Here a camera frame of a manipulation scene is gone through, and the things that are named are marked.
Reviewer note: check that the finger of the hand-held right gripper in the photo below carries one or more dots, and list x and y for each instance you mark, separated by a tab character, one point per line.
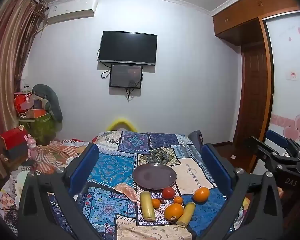
280	137
262	151

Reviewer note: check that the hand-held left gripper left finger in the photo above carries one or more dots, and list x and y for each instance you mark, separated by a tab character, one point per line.
87	166

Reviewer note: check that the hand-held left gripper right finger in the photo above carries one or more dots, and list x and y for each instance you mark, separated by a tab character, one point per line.
215	166

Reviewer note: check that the peeled pomelo segment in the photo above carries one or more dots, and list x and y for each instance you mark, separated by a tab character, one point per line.
126	192

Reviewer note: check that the small tangerine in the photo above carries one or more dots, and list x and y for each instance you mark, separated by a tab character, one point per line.
178	200
156	203

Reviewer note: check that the red tomato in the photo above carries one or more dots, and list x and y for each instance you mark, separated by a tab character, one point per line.
168	193

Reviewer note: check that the short sugarcane piece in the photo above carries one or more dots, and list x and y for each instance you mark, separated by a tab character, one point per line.
186	213

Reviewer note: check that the large orange with sticker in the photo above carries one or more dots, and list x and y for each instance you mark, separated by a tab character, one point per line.
173	211

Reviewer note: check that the dark round plate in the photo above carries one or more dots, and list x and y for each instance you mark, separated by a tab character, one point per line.
153	176

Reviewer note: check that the long sugarcane piece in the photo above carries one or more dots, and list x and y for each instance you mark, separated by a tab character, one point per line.
147	206

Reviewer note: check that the patchwork printed blanket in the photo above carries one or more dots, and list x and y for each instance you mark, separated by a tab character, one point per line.
115	165

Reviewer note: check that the striped orange white cloth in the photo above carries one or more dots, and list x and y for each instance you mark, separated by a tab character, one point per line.
57	152

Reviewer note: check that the brown wooden door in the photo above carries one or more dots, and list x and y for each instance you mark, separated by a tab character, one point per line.
252	92

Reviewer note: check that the yellow curved cushion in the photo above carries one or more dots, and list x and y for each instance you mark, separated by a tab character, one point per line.
121	122

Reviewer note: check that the pink bunny toy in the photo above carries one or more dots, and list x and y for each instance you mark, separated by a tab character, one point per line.
31	146

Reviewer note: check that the white red label sticker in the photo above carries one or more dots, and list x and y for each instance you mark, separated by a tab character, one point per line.
292	75

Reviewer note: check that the green patterned box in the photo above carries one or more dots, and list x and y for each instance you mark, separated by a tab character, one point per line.
37	127

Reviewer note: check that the red date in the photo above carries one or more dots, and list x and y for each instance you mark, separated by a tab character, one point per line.
161	201

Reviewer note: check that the orange flat box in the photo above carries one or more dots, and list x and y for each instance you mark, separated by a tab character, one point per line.
36	113

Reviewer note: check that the dark box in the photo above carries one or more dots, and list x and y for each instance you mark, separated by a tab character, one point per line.
15	151

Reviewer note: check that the grey plush pillow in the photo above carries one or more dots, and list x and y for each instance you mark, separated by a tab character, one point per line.
52	100

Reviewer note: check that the red box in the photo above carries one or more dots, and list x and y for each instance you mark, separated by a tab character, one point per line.
12	136

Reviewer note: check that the floral bedsheet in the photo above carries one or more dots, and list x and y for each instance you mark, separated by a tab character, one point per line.
8	200

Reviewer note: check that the red gift bags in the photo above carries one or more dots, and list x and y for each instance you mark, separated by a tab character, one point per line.
21	102

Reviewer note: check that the wooden overhead cabinet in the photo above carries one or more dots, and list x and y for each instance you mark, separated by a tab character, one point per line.
245	15

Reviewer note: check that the striped curtain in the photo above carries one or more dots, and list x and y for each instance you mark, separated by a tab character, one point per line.
5	67

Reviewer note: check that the white air conditioner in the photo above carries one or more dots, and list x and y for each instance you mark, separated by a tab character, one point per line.
70	11

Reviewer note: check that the small black wall monitor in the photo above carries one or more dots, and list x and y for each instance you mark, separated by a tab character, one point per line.
125	76

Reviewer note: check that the black wall television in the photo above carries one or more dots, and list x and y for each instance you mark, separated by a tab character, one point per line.
127	47

